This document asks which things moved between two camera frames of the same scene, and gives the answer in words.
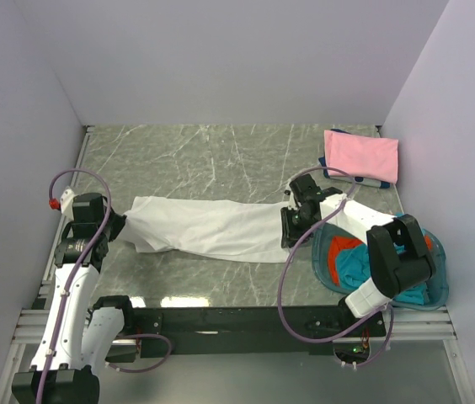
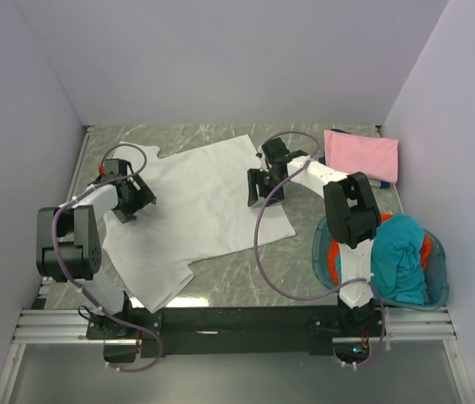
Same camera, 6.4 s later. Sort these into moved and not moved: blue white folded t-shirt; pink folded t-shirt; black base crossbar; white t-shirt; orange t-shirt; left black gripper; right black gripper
Moved: white t-shirt; left black gripper; right black gripper
Not moved: black base crossbar; orange t-shirt; pink folded t-shirt; blue white folded t-shirt
